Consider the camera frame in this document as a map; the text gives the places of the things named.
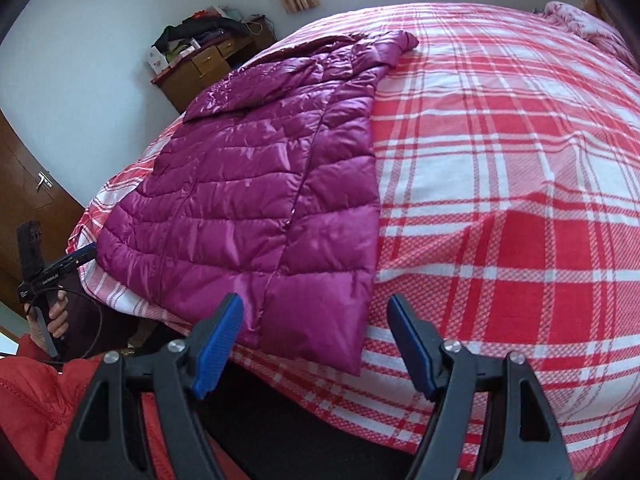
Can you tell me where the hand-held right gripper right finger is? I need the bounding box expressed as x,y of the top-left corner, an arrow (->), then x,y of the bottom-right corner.
386,293 -> 576,480

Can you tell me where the dark maroon cloth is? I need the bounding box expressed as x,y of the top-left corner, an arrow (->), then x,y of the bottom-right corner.
65,275 -> 140,361

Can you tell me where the magenta puffer jacket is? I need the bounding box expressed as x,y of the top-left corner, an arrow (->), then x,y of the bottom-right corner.
95,30 -> 420,377

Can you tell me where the bed with red plaid sheet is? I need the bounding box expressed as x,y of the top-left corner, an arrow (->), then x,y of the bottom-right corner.
65,2 -> 640,471

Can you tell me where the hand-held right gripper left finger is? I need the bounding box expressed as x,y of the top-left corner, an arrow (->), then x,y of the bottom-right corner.
54,291 -> 245,480

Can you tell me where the person's red jacket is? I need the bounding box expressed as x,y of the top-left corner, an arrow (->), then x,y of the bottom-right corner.
0,355 -> 173,480

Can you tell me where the brown wooden desk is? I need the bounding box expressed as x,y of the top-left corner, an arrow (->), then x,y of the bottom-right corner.
150,16 -> 278,115

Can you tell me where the pile of dark clothes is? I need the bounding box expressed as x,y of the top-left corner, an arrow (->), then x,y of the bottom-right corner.
156,14 -> 251,53

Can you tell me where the person's left hand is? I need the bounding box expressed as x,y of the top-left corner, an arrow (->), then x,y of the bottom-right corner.
28,291 -> 70,342

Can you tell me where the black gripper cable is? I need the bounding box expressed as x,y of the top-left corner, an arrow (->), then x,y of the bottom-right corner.
0,285 -> 105,363

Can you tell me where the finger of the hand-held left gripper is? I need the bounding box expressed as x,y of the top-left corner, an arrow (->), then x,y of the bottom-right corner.
50,242 -> 99,274

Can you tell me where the brown wooden door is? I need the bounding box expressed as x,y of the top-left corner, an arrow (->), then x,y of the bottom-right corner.
0,107 -> 86,306

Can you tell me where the person's left forearm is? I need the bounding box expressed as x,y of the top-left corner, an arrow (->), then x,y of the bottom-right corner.
0,334 -> 108,411

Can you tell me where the pink quilt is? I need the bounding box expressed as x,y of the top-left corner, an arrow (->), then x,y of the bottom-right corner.
542,1 -> 640,68

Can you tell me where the white printed box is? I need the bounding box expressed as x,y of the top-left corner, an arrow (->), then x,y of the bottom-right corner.
147,46 -> 170,73

